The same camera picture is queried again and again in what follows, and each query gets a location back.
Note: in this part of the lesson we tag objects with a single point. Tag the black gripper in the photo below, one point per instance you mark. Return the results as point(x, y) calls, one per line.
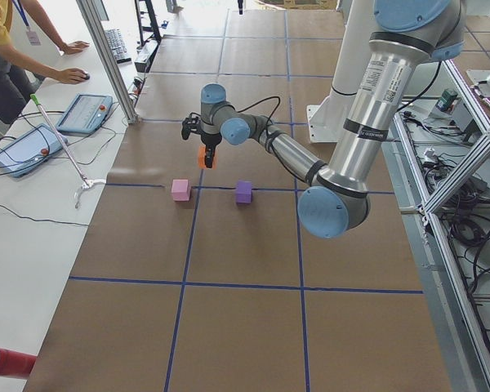
point(209, 143)

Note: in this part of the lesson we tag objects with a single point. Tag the orange foam cube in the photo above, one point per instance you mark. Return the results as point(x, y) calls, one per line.
point(206, 157)

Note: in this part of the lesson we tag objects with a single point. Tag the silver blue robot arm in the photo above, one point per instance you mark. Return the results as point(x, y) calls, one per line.
point(384, 42)

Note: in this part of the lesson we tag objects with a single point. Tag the pink foam cube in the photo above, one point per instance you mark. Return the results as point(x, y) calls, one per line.
point(180, 190)

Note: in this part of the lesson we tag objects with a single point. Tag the purple foam cube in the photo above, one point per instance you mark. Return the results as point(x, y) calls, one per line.
point(243, 192)

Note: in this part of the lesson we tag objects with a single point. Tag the blue teach pendant far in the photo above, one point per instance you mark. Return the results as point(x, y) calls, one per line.
point(85, 114)

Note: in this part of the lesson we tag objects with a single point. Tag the blue teach pendant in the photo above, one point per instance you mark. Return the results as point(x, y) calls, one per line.
point(85, 114)
point(29, 151)

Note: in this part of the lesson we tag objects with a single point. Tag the black keyboard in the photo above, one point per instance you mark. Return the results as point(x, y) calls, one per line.
point(117, 45)

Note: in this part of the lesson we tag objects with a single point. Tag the blue teach pendant near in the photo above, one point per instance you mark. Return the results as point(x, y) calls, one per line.
point(29, 151)

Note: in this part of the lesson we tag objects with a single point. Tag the person in yellow shirt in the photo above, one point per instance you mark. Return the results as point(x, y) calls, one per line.
point(15, 87)

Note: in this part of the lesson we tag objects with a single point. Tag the red cylinder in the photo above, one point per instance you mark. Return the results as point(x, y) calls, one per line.
point(14, 364)

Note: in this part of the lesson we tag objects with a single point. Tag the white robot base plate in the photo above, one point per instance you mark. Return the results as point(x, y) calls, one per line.
point(324, 123)

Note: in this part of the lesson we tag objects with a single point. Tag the white camera stand pillar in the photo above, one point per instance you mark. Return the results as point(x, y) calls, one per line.
point(355, 51)

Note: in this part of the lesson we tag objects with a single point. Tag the grey aluminium frame post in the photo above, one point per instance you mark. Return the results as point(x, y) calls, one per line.
point(92, 20)

